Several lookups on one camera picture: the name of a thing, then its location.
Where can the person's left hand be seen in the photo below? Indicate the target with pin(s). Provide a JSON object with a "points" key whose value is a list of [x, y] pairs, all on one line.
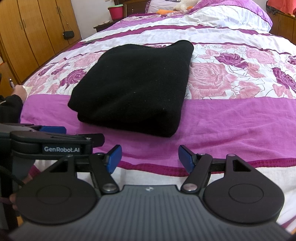
{"points": [[13, 201]]}

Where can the wooden wardrobe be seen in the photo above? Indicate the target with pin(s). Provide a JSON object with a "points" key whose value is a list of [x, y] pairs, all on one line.
{"points": [[34, 27]]}

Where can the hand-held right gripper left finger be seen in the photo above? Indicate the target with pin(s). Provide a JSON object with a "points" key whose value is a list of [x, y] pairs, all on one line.
{"points": [[113, 160]]}

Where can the black phone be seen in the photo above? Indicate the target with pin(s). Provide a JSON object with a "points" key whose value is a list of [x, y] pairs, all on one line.
{"points": [[92, 40]]}

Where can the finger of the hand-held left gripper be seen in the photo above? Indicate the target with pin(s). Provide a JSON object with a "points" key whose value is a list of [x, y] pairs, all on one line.
{"points": [[52, 129], [69, 138]]}

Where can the purple white quilt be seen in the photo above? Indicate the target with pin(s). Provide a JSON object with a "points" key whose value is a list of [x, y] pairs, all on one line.
{"points": [[231, 16]]}

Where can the dark wooden nightstand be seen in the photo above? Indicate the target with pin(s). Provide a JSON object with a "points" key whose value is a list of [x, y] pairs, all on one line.
{"points": [[104, 27]]}

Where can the black knit cardigan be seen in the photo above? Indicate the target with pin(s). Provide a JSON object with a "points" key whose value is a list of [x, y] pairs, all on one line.
{"points": [[134, 88]]}

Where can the white orange plush toy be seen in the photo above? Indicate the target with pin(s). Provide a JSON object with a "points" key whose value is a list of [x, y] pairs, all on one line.
{"points": [[185, 4]]}

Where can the pen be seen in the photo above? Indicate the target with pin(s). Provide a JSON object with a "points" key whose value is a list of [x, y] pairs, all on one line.
{"points": [[11, 83]]}

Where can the bed with floral purple duvet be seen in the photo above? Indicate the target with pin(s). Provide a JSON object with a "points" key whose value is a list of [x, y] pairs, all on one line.
{"points": [[231, 115]]}

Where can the red plastic bucket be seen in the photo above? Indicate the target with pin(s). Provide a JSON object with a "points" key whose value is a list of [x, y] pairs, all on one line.
{"points": [[116, 14]]}

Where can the papers on nightstand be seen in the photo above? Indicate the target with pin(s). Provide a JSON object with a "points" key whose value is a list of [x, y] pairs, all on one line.
{"points": [[106, 22]]}

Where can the sheet of paper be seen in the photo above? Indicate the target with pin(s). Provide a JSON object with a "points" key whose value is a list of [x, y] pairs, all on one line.
{"points": [[28, 89]]}

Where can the small black shoulder bag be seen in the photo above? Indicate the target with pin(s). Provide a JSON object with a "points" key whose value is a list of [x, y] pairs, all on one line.
{"points": [[69, 35]]}

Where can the purple frilled pillow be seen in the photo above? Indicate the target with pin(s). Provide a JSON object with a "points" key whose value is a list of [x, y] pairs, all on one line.
{"points": [[159, 5]]}

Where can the wooden window cabinet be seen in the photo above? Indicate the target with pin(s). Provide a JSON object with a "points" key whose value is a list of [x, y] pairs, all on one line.
{"points": [[284, 25]]}

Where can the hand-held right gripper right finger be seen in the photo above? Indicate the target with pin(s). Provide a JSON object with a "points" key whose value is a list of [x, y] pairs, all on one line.
{"points": [[186, 160]]}

